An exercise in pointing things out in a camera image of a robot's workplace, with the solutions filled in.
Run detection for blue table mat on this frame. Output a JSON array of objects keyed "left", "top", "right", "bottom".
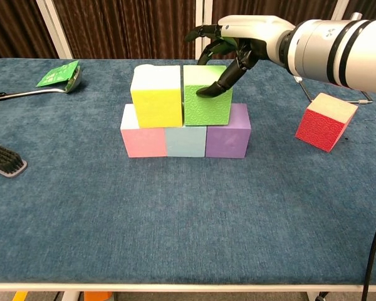
[{"left": 0, "top": 58, "right": 376, "bottom": 285}]

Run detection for metal ladle black handle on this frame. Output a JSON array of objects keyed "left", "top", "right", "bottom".
[{"left": 0, "top": 67, "right": 83, "bottom": 103}]

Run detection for green cube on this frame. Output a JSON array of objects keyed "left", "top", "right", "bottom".
[{"left": 182, "top": 65, "right": 233, "bottom": 127}]

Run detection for green packet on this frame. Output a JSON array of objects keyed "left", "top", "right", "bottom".
[{"left": 36, "top": 60, "right": 80, "bottom": 88}]

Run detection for brown curtain partition panel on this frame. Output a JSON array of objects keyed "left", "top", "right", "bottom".
[
  {"left": 36, "top": 0, "right": 204, "bottom": 60},
  {"left": 202, "top": 0, "right": 350, "bottom": 60},
  {"left": 0, "top": 0, "right": 73, "bottom": 62},
  {"left": 321, "top": 0, "right": 376, "bottom": 23}
]

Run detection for wire stand white clips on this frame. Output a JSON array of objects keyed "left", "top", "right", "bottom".
[{"left": 293, "top": 75, "right": 372, "bottom": 106}]

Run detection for purple cube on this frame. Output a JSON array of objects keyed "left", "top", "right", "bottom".
[{"left": 205, "top": 102, "right": 251, "bottom": 159}]

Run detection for pink cube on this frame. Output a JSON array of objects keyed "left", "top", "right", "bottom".
[{"left": 120, "top": 103, "right": 168, "bottom": 158}]

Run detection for yellow cube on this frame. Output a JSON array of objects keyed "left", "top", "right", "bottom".
[{"left": 130, "top": 65, "right": 184, "bottom": 129}]

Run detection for light blue cube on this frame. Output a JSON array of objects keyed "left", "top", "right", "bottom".
[{"left": 164, "top": 125, "right": 207, "bottom": 157}]

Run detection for red orange cube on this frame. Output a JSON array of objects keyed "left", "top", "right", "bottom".
[{"left": 295, "top": 92, "right": 358, "bottom": 153}]

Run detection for grey brush black bristles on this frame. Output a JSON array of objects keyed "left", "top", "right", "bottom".
[{"left": 0, "top": 140, "right": 28, "bottom": 179}]

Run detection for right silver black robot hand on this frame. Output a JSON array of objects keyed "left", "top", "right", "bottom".
[{"left": 184, "top": 14, "right": 297, "bottom": 98}]

